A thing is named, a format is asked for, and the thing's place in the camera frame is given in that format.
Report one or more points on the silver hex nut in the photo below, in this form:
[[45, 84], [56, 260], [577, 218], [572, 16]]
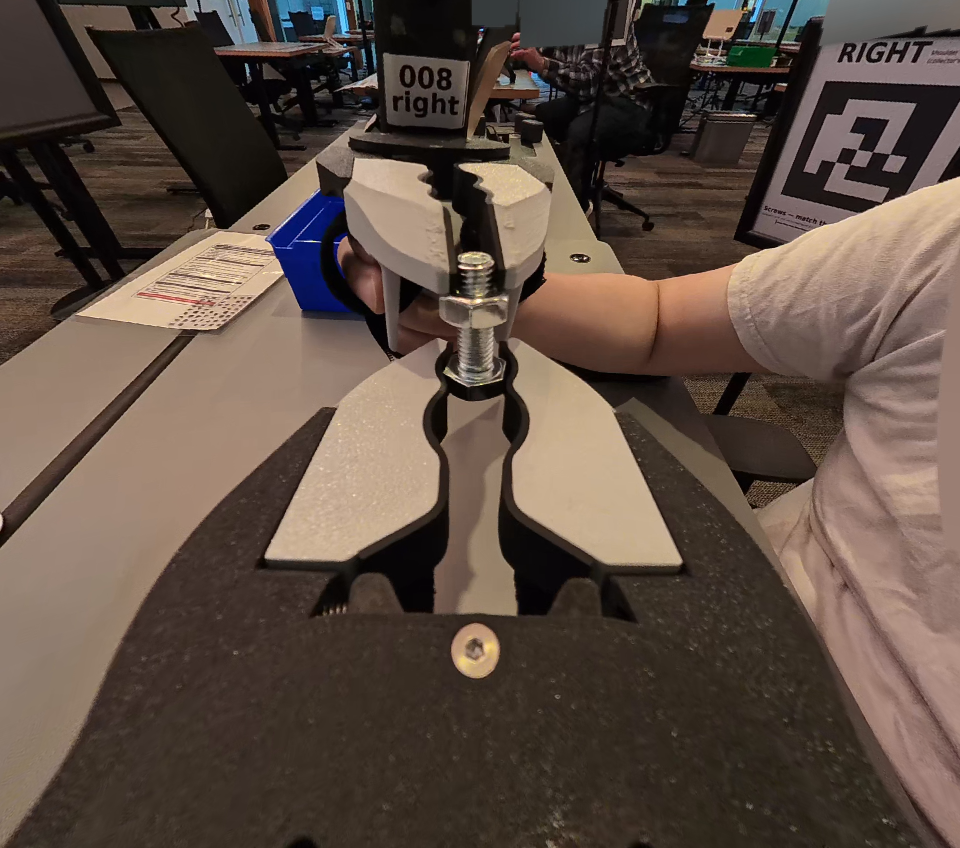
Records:
[[472, 313]]

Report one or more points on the grey metal trash bin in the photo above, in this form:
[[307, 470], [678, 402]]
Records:
[[724, 140]]

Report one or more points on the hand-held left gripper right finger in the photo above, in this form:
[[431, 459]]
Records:
[[585, 481]]

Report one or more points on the silver hex bolt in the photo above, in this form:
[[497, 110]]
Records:
[[474, 346]]

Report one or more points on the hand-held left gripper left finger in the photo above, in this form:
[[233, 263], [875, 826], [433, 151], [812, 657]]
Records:
[[367, 473]]

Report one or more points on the blue plastic bin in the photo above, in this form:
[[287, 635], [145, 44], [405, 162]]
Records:
[[300, 263]]

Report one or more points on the black office chair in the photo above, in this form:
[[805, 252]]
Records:
[[675, 53], [195, 113]]

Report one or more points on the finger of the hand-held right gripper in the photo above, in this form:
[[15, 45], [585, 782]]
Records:
[[390, 218], [514, 218]]

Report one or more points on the person's right hand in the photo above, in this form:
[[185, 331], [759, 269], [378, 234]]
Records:
[[420, 331]]

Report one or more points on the black easel stand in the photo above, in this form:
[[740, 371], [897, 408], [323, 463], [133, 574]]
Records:
[[67, 203]]

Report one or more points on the wooden top desk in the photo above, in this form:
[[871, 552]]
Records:
[[270, 50], [742, 68]]

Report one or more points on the tan board stand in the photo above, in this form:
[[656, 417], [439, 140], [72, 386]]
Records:
[[724, 23]]

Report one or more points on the green bin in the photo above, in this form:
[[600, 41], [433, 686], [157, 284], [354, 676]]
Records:
[[750, 55]]

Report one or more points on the printed paper sheet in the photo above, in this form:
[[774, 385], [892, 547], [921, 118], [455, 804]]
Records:
[[187, 278]]

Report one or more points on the black chair seat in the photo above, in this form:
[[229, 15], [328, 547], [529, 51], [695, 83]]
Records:
[[765, 451]]

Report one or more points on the person's right forearm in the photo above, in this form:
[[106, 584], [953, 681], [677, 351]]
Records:
[[637, 323]]

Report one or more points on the framed marker poster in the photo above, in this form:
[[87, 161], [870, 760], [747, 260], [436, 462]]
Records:
[[862, 136]]

